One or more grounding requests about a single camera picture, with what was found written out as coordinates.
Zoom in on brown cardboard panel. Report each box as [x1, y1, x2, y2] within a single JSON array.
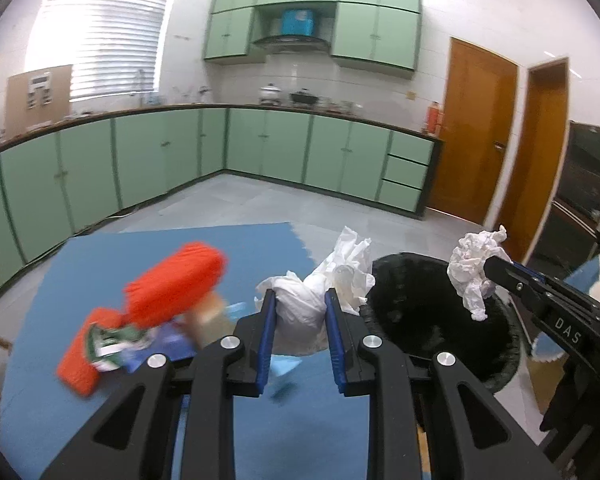
[[5, 65, 72, 139]]

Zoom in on green kitchen cabinets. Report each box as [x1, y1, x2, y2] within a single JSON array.
[[0, 104, 442, 291], [204, 0, 422, 77]]

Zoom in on blue box above hood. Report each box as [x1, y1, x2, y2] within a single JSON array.
[[280, 9, 314, 37]]

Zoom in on orange foam net sleeve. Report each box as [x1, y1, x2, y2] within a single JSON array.
[[124, 242, 226, 330]]

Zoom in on window blinds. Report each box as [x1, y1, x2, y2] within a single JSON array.
[[24, 0, 170, 102]]

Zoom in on green lower kitchen cabinets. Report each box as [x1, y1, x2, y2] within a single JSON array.
[[0, 104, 442, 291]]

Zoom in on green white crushed carton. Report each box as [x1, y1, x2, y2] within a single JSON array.
[[84, 324, 156, 373]]

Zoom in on kitchen faucet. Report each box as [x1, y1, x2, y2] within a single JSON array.
[[133, 68, 146, 108]]

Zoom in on white paper wad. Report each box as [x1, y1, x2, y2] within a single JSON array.
[[257, 226, 376, 356]]

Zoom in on black wok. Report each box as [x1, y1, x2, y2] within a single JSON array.
[[289, 89, 318, 107]]

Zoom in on white cooking pot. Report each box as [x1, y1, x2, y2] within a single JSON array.
[[259, 84, 283, 106]]

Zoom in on black refrigerator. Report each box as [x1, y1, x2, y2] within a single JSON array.
[[527, 122, 600, 278]]

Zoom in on green upper kitchen cabinets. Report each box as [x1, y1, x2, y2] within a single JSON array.
[[204, 0, 422, 77]]

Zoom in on white tissue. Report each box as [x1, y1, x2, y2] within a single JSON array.
[[446, 226, 513, 322]]

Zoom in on range hood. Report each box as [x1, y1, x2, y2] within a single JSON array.
[[252, 35, 330, 54]]

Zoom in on orange thermos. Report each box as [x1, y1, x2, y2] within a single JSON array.
[[426, 101, 443, 136]]

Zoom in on small orange foam net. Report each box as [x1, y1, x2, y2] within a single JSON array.
[[56, 307, 124, 398]]

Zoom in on wooden door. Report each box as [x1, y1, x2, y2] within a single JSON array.
[[429, 38, 518, 224], [498, 58, 569, 263]]

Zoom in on cream yellow sponge block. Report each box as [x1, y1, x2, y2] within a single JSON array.
[[184, 292, 233, 349]]

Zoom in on blue plastic bag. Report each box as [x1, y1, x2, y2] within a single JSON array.
[[122, 322, 196, 373]]

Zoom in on black lined trash bin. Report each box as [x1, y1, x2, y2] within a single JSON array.
[[361, 252, 521, 393]]

